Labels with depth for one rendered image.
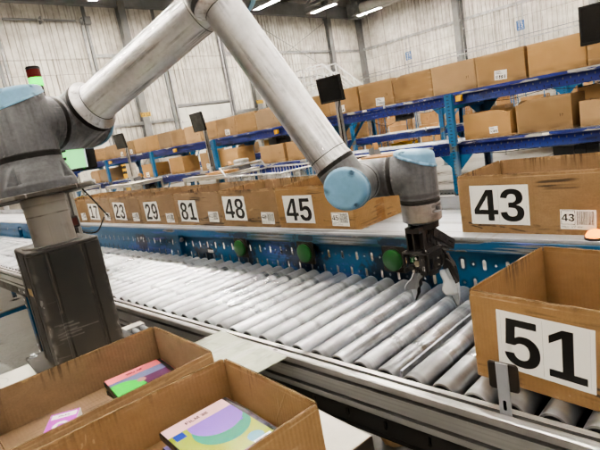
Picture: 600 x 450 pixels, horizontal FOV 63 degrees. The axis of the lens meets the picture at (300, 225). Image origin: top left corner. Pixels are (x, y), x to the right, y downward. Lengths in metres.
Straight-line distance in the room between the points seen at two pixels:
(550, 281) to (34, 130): 1.27
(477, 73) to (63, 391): 5.80
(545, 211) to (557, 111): 4.46
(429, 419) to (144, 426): 0.51
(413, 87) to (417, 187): 5.72
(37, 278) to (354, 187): 0.82
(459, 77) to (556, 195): 5.19
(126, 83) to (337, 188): 0.68
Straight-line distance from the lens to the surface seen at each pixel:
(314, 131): 1.02
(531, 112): 5.92
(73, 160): 2.25
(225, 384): 1.02
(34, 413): 1.24
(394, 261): 1.55
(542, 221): 1.40
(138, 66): 1.38
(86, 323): 1.43
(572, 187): 1.36
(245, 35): 1.08
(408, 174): 1.11
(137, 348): 1.28
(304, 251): 1.80
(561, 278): 1.19
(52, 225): 1.41
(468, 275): 1.50
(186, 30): 1.32
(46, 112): 1.45
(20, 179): 1.38
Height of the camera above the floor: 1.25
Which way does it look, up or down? 11 degrees down
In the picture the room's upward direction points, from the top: 10 degrees counter-clockwise
